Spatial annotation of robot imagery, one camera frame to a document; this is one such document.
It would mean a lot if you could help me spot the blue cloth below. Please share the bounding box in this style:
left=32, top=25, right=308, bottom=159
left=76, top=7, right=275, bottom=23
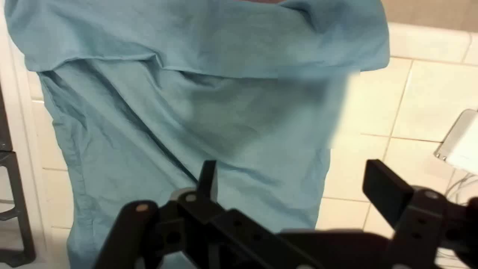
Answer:
left=5, top=0, right=392, bottom=269

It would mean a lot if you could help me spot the white cable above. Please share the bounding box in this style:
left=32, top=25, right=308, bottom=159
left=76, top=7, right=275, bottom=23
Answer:
left=444, top=168, right=478, bottom=201

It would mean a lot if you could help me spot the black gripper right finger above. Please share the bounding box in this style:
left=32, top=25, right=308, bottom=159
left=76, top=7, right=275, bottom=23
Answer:
left=362, top=158, right=478, bottom=269

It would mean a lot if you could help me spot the white power adapter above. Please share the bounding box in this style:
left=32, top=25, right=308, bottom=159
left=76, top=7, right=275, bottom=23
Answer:
left=433, top=107, right=478, bottom=176

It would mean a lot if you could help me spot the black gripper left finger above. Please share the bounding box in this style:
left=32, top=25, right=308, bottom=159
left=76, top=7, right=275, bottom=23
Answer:
left=94, top=158, right=320, bottom=269

